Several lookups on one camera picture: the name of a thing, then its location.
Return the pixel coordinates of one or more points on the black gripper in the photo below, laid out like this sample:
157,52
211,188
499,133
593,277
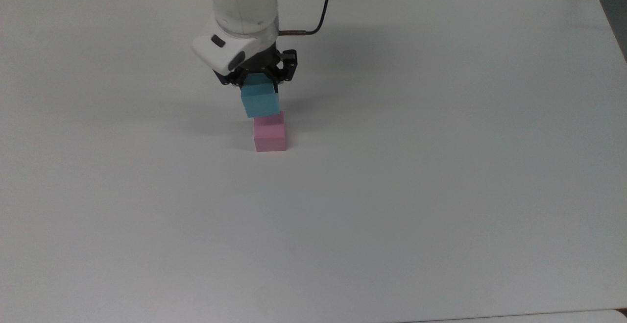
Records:
262,62

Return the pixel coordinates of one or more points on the blue foam cube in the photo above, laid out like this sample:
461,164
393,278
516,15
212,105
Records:
260,101

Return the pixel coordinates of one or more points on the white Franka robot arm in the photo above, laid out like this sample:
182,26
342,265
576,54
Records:
240,9

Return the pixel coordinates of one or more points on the pink foam cube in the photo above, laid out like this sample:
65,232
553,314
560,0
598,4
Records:
270,136

